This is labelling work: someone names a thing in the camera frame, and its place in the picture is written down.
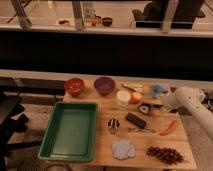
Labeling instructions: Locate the wooden brush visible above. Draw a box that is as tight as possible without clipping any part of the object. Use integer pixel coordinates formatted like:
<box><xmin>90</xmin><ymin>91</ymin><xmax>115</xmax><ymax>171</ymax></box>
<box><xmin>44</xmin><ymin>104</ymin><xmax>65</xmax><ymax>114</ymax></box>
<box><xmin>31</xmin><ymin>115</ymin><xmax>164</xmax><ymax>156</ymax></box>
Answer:
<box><xmin>122</xmin><ymin>84</ymin><xmax>144</xmax><ymax>93</ymax></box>

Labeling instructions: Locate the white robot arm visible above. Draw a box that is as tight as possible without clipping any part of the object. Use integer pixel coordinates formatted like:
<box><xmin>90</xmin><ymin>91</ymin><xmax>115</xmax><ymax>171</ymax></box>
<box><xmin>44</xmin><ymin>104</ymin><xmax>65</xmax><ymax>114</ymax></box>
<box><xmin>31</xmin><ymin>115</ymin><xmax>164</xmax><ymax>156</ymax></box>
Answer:
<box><xmin>151</xmin><ymin>87</ymin><xmax>213</xmax><ymax>141</ymax></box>

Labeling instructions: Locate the peach fruit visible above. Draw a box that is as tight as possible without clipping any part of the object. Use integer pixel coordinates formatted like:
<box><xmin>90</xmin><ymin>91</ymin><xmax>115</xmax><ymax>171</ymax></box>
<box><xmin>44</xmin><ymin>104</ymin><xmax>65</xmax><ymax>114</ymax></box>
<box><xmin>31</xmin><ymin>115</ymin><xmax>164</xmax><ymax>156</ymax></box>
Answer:
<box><xmin>130</xmin><ymin>92</ymin><xmax>142</xmax><ymax>104</ymax></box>

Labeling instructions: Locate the black rectangular block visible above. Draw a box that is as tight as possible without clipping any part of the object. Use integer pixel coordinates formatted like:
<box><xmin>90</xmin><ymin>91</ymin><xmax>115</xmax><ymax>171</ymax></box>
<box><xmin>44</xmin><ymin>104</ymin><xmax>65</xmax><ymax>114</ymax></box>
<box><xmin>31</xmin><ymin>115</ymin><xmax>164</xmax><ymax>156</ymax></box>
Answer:
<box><xmin>125</xmin><ymin>113</ymin><xmax>146</xmax><ymax>129</ymax></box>

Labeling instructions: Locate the blue cloth toy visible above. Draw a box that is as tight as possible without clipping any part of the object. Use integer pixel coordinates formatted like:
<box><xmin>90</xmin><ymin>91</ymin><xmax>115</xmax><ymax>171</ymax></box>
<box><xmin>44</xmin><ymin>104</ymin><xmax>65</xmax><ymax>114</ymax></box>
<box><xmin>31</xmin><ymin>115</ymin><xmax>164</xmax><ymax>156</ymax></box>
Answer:
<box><xmin>150</xmin><ymin>84</ymin><xmax>168</xmax><ymax>99</ymax></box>

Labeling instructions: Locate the white lidded cup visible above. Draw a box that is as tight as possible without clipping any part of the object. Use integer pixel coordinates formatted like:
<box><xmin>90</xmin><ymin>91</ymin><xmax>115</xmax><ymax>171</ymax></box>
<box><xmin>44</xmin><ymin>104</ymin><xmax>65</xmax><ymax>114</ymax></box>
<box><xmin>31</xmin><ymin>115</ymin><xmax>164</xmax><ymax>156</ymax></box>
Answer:
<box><xmin>116</xmin><ymin>90</ymin><xmax>131</xmax><ymax>108</ymax></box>

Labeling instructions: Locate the metal fork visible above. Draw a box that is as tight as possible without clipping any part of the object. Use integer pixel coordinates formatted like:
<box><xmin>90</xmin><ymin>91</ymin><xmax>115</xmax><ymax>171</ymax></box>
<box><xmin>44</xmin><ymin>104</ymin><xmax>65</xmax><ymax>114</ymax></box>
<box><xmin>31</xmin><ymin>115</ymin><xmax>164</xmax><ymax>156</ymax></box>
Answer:
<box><xmin>127</xmin><ymin>127</ymin><xmax>155</xmax><ymax>133</ymax></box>

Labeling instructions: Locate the orange carrot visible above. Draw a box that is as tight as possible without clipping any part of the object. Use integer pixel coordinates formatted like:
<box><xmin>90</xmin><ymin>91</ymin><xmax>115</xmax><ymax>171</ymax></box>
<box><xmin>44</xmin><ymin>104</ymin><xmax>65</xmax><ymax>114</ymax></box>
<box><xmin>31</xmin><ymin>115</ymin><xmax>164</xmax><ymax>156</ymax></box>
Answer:
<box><xmin>160</xmin><ymin>120</ymin><xmax>178</xmax><ymax>135</ymax></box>

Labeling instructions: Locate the small metal cup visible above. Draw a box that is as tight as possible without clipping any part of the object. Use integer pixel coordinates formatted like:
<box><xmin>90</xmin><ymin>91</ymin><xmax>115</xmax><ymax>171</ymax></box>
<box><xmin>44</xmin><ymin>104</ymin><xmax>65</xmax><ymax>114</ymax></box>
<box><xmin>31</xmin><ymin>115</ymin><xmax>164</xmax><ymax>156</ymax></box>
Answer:
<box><xmin>108</xmin><ymin>118</ymin><xmax>120</xmax><ymax>134</ymax></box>

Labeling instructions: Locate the purple bowl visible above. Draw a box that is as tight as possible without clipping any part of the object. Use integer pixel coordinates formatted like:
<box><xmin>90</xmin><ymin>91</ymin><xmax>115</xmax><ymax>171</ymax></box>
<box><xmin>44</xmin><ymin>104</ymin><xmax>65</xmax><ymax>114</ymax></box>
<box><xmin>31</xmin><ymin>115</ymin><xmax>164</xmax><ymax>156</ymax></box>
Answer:
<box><xmin>94</xmin><ymin>77</ymin><xmax>115</xmax><ymax>96</ymax></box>

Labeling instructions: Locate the light blue cloth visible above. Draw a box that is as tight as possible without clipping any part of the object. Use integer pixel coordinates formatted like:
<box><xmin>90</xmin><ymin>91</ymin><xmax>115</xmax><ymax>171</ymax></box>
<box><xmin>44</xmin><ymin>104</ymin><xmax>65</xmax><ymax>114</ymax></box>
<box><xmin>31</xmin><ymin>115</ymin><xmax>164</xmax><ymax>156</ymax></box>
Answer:
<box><xmin>112</xmin><ymin>140</ymin><xmax>136</xmax><ymax>160</ymax></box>

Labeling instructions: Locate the dark red grape bunch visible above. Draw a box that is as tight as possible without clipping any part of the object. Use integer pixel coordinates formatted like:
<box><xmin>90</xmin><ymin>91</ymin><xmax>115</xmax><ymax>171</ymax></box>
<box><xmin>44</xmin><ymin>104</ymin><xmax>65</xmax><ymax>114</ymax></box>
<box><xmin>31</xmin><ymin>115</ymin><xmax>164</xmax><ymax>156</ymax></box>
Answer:
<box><xmin>146</xmin><ymin>146</ymin><xmax>184</xmax><ymax>165</ymax></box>

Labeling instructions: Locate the red bowl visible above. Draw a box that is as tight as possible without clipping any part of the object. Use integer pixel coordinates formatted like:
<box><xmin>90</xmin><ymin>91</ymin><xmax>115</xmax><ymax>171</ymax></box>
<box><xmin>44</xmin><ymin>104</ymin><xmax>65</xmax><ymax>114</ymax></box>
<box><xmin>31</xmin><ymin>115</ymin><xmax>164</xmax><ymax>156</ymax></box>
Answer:
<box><xmin>64</xmin><ymin>78</ymin><xmax>85</xmax><ymax>96</ymax></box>

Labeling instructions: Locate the green plastic tray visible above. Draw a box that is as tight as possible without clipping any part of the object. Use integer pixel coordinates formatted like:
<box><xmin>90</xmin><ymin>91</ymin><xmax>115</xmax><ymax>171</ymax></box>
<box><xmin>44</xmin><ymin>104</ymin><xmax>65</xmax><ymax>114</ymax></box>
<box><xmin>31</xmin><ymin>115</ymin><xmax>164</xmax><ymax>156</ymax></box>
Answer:
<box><xmin>38</xmin><ymin>102</ymin><xmax>98</xmax><ymax>162</ymax></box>

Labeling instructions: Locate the dark background bowl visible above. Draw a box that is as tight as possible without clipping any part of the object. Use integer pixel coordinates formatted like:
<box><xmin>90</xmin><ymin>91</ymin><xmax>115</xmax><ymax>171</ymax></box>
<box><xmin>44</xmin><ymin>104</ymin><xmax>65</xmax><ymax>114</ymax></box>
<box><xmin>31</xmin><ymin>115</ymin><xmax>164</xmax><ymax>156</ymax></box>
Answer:
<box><xmin>102</xmin><ymin>17</ymin><xmax>113</xmax><ymax>27</ymax></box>

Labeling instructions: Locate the black chair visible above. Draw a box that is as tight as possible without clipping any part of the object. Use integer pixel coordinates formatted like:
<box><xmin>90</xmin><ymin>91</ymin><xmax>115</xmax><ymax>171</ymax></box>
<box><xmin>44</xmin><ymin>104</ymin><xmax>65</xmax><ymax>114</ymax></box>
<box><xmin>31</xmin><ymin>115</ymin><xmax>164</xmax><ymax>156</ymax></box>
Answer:
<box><xmin>132</xmin><ymin>0</ymin><xmax>205</xmax><ymax>29</ymax></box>

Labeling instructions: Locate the black equipment on left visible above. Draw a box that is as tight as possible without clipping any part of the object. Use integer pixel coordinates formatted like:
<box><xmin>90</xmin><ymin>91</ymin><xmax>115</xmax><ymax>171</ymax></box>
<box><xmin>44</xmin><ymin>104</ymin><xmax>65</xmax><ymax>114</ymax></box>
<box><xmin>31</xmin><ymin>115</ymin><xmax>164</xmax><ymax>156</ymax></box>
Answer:
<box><xmin>0</xmin><ymin>92</ymin><xmax>41</xmax><ymax>171</ymax></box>

